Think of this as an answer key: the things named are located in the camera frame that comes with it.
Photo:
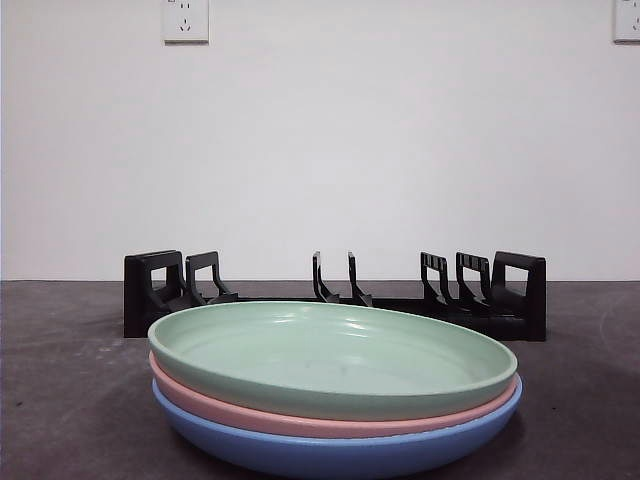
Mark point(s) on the pink plate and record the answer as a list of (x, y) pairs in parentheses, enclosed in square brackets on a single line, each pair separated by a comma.
[(300, 422)]

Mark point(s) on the pale green plate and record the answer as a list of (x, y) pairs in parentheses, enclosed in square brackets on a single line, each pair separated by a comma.
[(320, 355)]

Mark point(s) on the black plastic plate rack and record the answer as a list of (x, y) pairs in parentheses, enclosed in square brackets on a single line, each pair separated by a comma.
[(400, 305)]

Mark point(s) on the white wall socket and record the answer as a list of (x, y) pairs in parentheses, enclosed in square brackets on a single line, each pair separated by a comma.
[(628, 20), (186, 22)]

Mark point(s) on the blue plate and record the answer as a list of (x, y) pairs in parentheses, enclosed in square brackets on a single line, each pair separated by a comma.
[(320, 455)]

